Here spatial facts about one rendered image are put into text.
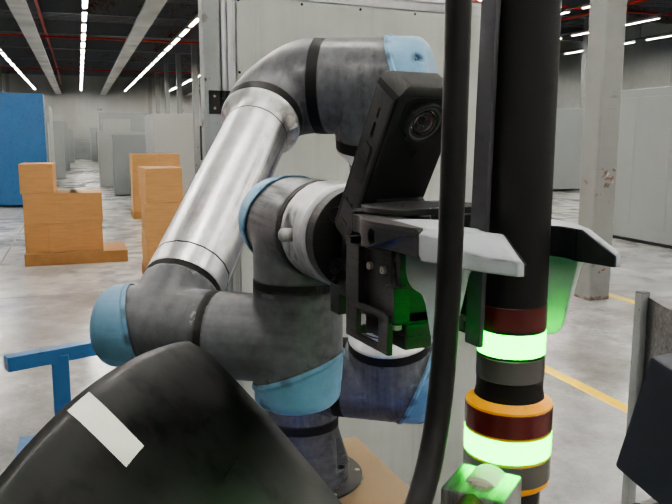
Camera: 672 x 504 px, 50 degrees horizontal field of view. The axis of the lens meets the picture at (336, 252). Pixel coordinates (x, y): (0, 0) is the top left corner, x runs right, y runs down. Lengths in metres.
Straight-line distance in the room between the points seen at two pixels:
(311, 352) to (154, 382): 0.25
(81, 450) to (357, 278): 0.20
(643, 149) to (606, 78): 4.38
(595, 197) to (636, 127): 4.53
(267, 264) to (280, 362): 0.08
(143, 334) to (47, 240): 8.94
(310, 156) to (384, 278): 1.86
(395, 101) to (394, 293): 0.11
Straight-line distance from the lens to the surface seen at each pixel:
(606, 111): 7.21
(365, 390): 1.01
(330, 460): 1.09
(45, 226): 9.53
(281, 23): 2.24
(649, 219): 11.39
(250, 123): 0.81
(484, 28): 0.35
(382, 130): 0.41
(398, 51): 0.85
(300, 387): 0.59
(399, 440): 2.64
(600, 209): 7.24
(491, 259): 0.32
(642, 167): 11.49
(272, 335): 0.58
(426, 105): 0.41
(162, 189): 7.79
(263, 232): 0.56
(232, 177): 0.74
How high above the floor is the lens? 1.55
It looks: 9 degrees down
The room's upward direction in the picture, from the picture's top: straight up
